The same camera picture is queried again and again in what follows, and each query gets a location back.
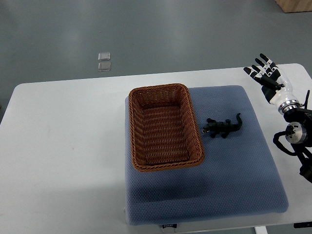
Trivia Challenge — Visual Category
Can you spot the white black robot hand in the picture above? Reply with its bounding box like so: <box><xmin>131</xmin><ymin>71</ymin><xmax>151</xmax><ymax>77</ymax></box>
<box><xmin>243</xmin><ymin>54</ymin><xmax>300</xmax><ymax>114</ymax></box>

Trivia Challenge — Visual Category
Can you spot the dark toy crocodile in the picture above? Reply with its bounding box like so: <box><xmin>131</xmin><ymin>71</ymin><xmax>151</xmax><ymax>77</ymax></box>
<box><xmin>202</xmin><ymin>113</ymin><xmax>243</xmax><ymax>138</ymax></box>

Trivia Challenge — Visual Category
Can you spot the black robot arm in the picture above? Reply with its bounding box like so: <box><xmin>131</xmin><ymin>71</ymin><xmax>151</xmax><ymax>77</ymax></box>
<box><xmin>273</xmin><ymin>101</ymin><xmax>312</xmax><ymax>182</ymax></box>

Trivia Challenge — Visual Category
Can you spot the brown wicker basket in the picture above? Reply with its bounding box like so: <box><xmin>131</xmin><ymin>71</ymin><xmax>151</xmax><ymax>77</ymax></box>
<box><xmin>128</xmin><ymin>83</ymin><xmax>205</xmax><ymax>172</ymax></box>

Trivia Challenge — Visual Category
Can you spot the wooden box corner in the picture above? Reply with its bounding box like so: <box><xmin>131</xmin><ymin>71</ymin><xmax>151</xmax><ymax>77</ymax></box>
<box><xmin>275</xmin><ymin>0</ymin><xmax>312</xmax><ymax>13</ymax></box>

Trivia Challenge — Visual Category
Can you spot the blue-grey foam cushion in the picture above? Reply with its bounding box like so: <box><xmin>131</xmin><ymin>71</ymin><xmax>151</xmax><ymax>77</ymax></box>
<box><xmin>125</xmin><ymin>85</ymin><xmax>289</xmax><ymax>225</ymax></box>

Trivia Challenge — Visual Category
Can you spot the black table control panel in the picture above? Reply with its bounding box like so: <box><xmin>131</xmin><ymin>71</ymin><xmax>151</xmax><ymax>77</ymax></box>
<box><xmin>293</xmin><ymin>221</ymin><xmax>312</xmax><ymax>229</ymax></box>

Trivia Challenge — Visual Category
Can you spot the upper metal floor plate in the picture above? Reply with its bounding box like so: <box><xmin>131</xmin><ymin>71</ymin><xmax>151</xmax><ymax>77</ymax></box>
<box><xmin>98</xmin><ymin>52</ymin><xmax>111</xmax><ymax>61</ymax></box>

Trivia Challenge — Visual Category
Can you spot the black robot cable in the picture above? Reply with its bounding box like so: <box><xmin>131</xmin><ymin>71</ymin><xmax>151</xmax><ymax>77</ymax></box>
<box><xmin>302</xmin><ymin>89</ymin><xmax>311</xmax><ymax>109</ymax></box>

